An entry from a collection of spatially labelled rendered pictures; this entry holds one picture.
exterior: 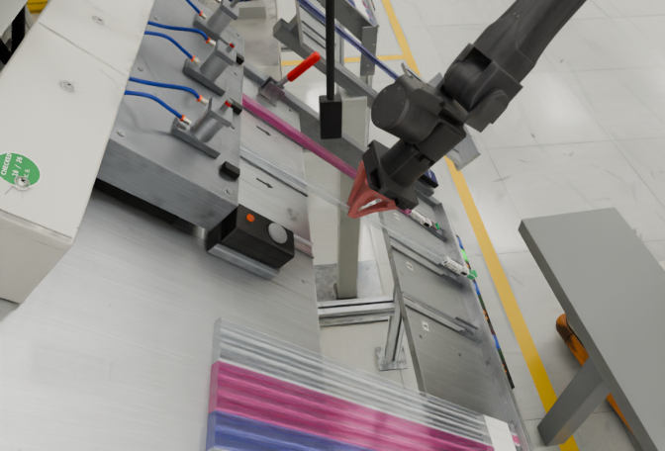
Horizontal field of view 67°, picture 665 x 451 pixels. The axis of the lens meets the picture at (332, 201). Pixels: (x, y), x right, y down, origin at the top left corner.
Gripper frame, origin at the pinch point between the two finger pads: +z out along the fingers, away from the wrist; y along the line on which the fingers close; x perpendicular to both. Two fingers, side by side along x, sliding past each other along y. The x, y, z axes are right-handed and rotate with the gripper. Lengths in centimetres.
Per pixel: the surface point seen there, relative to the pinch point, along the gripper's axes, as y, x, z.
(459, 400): 24.4, 17.3, 3.1
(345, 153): -18.9, 4.4, 3.2
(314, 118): -19.0, -5.2, 0.2
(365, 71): -91, 34, 14
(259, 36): -117, 8, 35
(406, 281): 7.2, 11.6, 2.6
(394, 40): -224, 105, 36
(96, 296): 27.2, -32.5, -1.3
